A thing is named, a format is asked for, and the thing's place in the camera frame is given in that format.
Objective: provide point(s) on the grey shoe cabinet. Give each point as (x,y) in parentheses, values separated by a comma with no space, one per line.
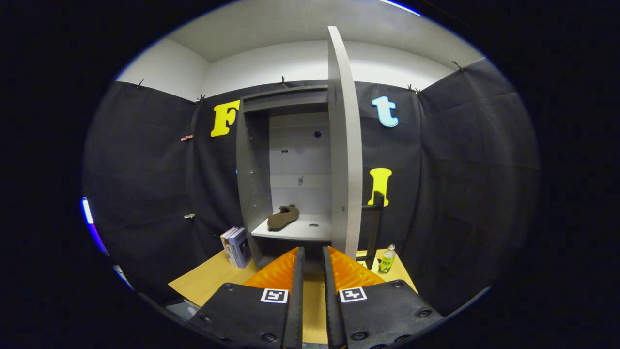
(252,169)

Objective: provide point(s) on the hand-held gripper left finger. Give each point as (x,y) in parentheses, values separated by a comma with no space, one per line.
(294,300)

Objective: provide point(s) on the brown fuzzy shoe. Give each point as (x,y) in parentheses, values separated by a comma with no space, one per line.
(283,219)

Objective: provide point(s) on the green label bottle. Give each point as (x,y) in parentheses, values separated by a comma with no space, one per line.
(387,261)

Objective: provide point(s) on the beige shoe cabinet door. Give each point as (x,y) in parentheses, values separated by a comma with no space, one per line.
(345,145)

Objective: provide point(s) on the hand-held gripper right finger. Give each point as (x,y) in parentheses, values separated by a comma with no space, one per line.
(332,300)

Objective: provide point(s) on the white book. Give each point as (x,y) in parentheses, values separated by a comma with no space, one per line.
(227,245)

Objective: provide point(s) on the black backdrop cloth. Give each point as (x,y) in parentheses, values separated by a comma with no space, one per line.
(460,169)

